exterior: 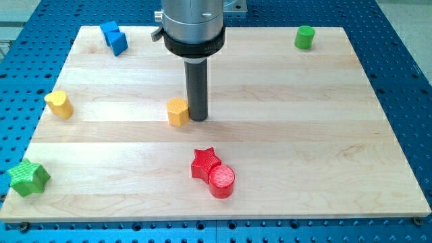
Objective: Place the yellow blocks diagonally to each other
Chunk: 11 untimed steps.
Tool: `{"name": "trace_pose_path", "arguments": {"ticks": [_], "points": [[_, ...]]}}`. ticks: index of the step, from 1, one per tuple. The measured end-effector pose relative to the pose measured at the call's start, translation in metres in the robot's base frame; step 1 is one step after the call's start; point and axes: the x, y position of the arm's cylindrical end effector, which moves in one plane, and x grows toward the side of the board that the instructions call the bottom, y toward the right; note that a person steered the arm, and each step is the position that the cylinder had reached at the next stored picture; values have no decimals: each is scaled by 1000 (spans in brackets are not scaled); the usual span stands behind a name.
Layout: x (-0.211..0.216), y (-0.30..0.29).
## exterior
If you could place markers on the black pusher mount ring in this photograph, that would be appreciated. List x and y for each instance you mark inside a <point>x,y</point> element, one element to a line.
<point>195,51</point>

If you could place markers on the red cylinder block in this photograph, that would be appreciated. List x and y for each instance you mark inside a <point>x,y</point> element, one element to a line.
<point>221,181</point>

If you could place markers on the wooden board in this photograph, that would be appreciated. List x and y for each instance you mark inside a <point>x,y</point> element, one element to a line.
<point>302,129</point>

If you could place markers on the blue triangular block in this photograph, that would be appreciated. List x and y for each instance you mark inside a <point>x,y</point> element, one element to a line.
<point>117,41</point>

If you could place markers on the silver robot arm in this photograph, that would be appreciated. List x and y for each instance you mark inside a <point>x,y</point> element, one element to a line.
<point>195,30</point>

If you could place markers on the red star block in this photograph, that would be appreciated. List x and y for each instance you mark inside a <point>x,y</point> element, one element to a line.
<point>204,162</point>

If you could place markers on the green star block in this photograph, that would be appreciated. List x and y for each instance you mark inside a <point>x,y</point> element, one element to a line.
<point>28,178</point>

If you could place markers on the yellow heart block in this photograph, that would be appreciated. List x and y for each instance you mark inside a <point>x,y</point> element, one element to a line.
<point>60,104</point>

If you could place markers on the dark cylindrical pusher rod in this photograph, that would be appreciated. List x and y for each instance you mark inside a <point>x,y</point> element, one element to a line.
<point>196,90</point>

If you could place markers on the blue cube block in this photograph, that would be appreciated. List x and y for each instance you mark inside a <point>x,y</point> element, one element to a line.
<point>108,27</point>

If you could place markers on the yellow pentagon block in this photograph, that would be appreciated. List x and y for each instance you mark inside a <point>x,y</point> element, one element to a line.
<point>177,111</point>

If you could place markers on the green cylinder block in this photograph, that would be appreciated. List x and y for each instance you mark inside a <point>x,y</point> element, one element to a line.
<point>304,37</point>

